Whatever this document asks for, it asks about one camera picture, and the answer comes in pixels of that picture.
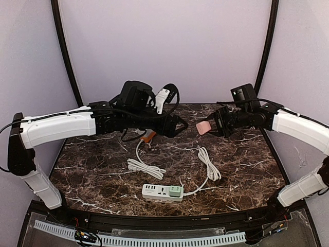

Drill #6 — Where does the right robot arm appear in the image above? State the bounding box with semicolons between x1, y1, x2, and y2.
197;103;328;207

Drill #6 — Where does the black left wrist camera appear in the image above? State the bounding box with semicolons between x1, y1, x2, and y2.
117;81;155;110

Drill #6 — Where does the white power strip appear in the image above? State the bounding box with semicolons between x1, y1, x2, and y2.
142;184;183;202

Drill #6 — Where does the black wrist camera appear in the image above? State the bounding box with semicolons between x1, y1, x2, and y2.
230;83;257;108
117;81;155;110

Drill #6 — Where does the green plug adapter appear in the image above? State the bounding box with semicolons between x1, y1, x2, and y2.
169;185;184;198

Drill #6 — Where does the white white-strip cable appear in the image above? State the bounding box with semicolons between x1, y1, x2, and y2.
184;146;222;197

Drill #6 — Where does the pink plug adapter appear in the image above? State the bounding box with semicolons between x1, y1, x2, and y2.
196;120;212;135

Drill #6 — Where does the white orange-strip cable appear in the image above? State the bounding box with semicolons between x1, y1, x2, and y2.
127;140;167;180

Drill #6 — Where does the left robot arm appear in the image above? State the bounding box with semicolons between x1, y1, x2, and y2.
4;101;188;210

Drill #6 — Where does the black front table rail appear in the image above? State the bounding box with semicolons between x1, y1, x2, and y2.
26;195;289;232

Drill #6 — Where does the left black frame post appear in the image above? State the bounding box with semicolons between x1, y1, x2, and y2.
50;0;83;107

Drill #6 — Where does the right black frame post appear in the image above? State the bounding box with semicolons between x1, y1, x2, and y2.
254;0;280;95

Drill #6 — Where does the white slotted cable duct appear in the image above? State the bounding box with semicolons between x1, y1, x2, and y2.
33;220;246;246

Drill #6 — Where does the black frame post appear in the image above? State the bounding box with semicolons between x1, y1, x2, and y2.
254;0;280;95
50;0;83;107

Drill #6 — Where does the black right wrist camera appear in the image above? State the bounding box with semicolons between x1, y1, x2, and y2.
230;83;257;108

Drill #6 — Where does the orange power strip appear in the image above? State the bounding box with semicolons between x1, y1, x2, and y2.
140;130;156;143

